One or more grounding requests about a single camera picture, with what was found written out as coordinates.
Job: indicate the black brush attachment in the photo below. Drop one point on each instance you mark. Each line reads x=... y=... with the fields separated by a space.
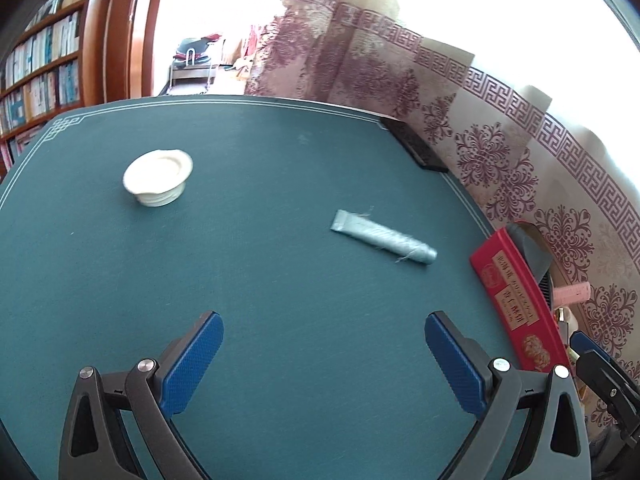
x=546 y=290

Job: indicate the wooden bookshelf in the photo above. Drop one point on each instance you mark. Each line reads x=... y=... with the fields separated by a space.
x=45 y=75

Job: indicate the large pink hair roller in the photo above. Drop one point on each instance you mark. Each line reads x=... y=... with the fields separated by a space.
x=572 y=294

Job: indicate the teal hair roller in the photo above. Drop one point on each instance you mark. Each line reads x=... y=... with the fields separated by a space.
x=380 y=236

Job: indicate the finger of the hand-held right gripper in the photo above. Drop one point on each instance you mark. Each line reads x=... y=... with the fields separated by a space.
x=585 y=342
x=607 y=385

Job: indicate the red tin container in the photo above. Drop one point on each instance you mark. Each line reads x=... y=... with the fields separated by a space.
x=515 y=300

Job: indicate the dark chair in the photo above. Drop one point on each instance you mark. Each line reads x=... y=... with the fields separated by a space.
x=192 y=57

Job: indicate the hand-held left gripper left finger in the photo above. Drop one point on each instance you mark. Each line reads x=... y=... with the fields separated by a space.
x=192 y=360

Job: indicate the wooden door frame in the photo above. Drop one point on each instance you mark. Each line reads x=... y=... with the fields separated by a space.
x=117 y=50

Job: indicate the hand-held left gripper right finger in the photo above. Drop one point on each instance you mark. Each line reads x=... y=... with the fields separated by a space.
x=455 y=365

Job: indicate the patterned curtain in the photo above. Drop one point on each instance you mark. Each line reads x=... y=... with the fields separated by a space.
x=500 y=150

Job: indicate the white plastic lid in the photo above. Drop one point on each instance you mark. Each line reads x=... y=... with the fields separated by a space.
x=157 y=177

